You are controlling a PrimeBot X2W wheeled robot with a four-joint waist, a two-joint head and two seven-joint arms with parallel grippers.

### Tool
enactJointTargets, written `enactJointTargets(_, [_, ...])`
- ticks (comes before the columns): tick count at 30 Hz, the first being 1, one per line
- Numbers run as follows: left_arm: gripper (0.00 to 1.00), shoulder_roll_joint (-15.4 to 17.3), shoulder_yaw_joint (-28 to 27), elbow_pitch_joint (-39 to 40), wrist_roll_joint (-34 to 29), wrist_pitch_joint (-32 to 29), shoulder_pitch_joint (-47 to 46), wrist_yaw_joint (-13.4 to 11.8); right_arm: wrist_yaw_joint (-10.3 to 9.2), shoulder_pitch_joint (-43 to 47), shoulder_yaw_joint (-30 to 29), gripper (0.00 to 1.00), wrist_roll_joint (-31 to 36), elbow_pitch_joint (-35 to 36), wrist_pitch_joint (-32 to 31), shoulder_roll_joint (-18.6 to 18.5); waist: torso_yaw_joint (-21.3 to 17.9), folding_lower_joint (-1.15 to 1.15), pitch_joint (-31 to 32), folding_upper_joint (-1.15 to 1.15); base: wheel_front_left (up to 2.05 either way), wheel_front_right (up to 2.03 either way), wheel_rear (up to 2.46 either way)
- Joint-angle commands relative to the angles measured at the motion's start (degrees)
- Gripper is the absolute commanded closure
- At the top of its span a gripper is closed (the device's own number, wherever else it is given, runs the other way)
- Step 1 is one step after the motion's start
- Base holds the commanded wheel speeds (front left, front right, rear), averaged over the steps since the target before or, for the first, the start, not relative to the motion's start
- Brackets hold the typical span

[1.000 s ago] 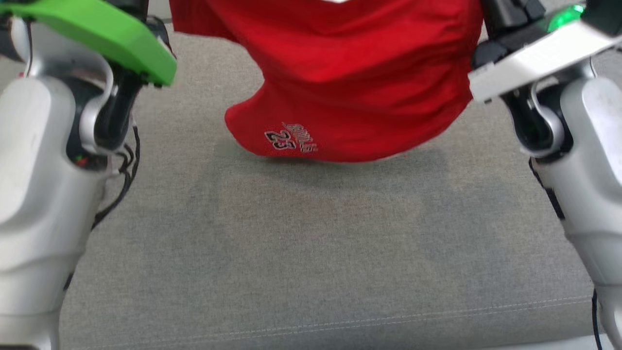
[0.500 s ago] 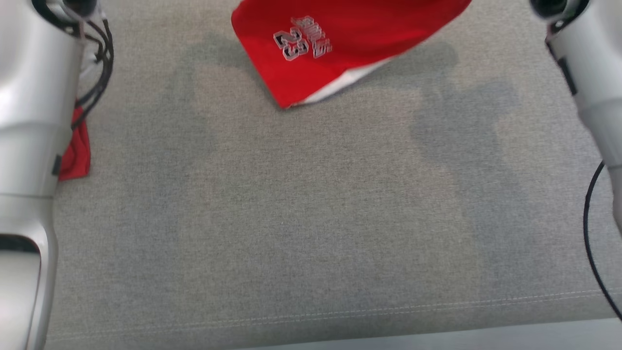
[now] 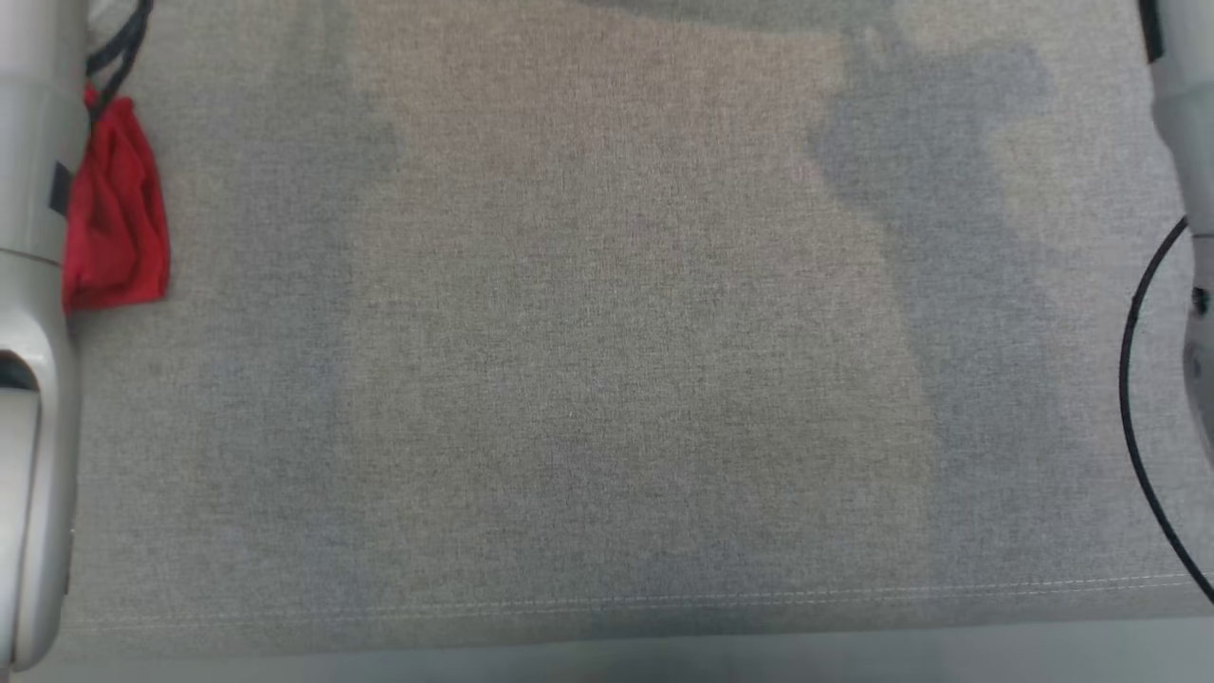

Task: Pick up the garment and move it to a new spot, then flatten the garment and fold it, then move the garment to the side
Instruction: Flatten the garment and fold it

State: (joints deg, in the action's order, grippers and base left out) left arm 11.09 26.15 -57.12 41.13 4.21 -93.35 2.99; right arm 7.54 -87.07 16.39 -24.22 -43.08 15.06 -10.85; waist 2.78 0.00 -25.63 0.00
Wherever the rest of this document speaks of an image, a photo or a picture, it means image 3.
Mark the red shorts with white stripes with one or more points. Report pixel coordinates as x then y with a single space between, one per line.
119 218

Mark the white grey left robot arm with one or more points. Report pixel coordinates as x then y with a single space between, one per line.
33 190

